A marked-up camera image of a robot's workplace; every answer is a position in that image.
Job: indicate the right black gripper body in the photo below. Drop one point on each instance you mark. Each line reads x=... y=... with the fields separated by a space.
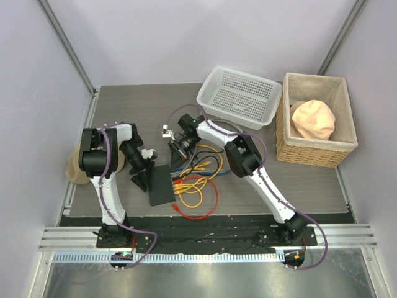
x=187 y=140

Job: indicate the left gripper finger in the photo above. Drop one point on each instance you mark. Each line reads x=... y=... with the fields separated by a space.
x=141 y=180
x=148 y=174

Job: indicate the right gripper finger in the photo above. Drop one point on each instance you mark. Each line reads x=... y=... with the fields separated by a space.
x=184 y=151
x=176 y=160

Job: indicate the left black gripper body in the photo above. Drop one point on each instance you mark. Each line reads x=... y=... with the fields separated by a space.
x=132 y=154

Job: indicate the black network switch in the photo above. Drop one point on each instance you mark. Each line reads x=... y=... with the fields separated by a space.
x=162 y=191

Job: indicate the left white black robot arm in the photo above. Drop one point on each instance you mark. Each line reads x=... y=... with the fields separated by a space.
x=98 y=159

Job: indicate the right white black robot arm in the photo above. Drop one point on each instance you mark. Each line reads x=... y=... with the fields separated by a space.
x=245 y=162

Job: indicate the white plastic perforated basket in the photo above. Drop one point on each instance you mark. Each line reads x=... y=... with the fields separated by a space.
x=245 y=99

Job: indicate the peach cloth hat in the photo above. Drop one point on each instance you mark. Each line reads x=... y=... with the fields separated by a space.
x=312 y=120

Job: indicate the wicker basket with liner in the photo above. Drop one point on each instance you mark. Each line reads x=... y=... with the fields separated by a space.
x=324 y=153

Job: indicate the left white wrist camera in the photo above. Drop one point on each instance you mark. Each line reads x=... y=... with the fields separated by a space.
x=149 y=154

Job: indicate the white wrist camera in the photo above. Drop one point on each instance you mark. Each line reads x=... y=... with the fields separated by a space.
x=167 y=133
x=149 y=154

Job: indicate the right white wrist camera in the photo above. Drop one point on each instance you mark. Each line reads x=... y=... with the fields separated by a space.
x=167 y=133

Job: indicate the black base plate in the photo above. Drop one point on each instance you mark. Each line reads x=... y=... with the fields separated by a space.
x=233 y=232

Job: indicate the aluminium rail frame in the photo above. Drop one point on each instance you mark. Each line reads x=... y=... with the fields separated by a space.
x=217 y=257

